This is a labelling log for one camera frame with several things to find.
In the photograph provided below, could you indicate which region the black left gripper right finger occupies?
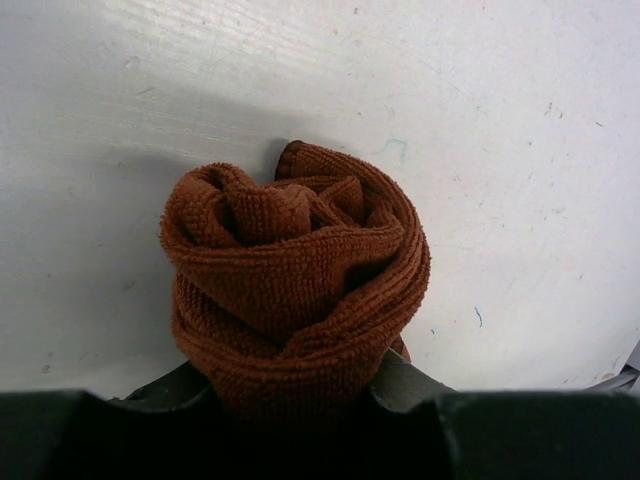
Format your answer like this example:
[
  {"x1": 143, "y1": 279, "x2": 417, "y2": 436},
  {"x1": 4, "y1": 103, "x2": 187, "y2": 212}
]
[{"x1": 369, "y1": 349, "x2": 455, "y2": 413}]

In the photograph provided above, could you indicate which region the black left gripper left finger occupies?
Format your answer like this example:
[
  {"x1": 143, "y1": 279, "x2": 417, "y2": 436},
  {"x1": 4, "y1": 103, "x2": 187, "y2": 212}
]
[{"x1": 107, "y1": 362, "x2": 220, "y2": 415}]

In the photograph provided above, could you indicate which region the brown towel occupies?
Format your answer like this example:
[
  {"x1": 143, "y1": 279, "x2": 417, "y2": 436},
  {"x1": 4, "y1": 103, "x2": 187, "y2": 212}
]
[{"x1": 160, "y1": 141, "x2": 430, "y2": 432}]

